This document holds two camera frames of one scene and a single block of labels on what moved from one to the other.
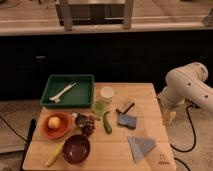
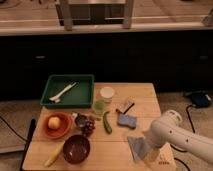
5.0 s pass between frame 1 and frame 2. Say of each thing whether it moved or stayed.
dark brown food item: stayed
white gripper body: moved
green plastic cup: stayed
